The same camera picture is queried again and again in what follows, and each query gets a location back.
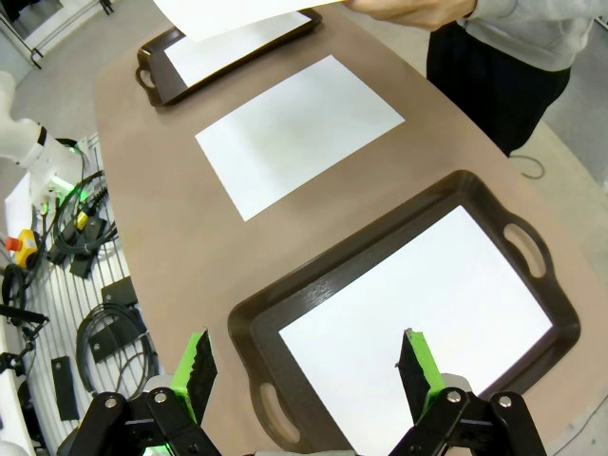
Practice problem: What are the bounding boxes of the person in grey hoodie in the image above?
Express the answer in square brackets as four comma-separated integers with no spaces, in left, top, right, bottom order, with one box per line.
[425,21,571,158]

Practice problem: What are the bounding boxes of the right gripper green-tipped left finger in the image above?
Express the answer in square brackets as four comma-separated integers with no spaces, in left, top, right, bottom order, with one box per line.
[77,327,220,456]

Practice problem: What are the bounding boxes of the person's left hand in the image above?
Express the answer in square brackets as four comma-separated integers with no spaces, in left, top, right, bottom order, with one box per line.
[348,0,479,32]

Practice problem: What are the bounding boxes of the black bracket plate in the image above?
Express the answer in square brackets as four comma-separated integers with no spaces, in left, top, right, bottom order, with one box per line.
[87,313,146,365]
[50,356,80,422]
[102,277,140,308]

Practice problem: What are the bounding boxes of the white A4 paper sheet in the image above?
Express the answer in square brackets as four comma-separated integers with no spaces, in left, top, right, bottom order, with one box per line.
[277,204,555,456]
[151,0,351,44]
[163,9,314,89]

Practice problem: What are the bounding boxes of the black cable bundle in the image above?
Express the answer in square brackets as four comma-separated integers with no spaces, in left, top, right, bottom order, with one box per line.
[45,169,119,267]

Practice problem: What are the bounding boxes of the brown plastic serving tray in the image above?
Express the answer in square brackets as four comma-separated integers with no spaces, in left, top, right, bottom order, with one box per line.
[135,7,324,108]
[226,169,581,455]

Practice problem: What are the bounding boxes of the white slatted mounting table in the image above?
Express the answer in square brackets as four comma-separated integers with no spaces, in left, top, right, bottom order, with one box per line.
[0,132,165,456]

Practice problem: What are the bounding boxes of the yellow emergency stop box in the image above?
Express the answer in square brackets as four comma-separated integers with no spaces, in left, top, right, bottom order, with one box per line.
[7,229,39,267]

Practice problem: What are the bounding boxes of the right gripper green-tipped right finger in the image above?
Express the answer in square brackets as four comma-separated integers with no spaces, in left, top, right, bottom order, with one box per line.
[388,326,548,456]

